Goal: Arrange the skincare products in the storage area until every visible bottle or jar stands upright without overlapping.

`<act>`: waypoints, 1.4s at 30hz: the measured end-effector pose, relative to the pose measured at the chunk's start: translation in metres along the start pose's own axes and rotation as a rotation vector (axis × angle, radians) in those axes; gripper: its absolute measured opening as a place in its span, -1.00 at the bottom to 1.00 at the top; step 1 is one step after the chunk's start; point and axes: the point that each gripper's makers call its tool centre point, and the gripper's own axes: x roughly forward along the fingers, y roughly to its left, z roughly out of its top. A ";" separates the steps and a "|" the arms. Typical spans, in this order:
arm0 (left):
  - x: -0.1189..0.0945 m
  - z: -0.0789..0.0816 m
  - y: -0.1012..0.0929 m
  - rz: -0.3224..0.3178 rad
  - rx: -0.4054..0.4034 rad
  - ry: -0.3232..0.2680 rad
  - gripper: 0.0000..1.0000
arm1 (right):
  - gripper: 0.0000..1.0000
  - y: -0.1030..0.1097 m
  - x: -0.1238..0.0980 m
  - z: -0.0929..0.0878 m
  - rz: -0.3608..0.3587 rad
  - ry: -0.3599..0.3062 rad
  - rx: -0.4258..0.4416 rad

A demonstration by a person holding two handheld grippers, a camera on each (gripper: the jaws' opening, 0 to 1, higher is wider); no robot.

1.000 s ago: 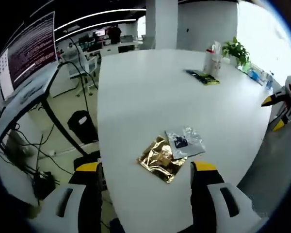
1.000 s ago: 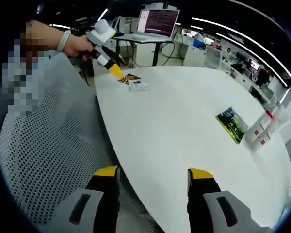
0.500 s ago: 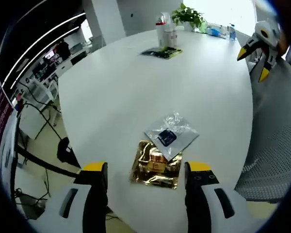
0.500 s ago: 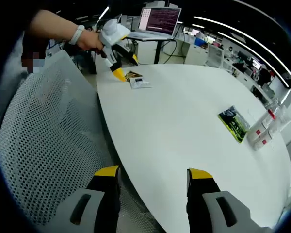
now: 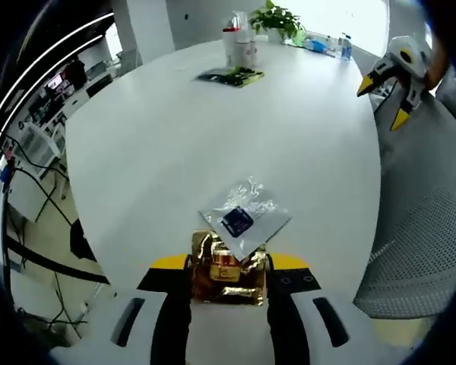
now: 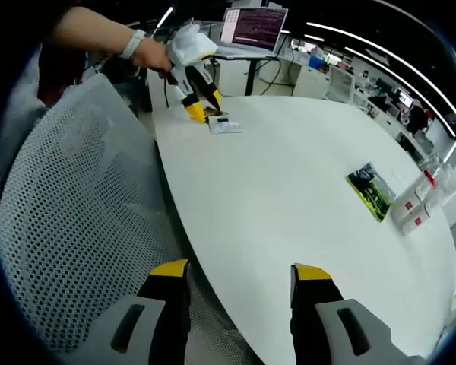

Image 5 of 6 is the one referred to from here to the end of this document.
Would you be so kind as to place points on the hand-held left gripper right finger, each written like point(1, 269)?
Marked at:
point(289, 304)

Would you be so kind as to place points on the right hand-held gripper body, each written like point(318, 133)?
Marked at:
point(408, 57)

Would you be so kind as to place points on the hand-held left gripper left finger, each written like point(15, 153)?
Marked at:
point(167, 304)

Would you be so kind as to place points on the gold foil packet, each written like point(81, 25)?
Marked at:
point(228, 281)

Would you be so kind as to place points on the clear plastic bag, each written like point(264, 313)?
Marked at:
point(251, 213)

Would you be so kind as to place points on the small white skincare bottle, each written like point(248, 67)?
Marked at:
point(243, 53)
point(252, 51)

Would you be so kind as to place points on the green and black packet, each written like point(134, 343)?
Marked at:
point(235, 76)

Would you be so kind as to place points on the red-banded clear-capped skincare bottle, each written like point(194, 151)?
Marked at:
point(230, 45)

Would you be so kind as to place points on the blue-labelled water bottle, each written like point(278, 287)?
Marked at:
point(346, 47)

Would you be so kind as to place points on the person's right hand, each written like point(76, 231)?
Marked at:
point(439, 64)

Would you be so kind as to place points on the blue plastic bag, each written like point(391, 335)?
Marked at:
point(318, 44)

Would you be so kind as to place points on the potted green plant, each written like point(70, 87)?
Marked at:
point(277, 19)

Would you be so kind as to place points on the white shelf cabinet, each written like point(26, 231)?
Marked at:
point(42, 142)

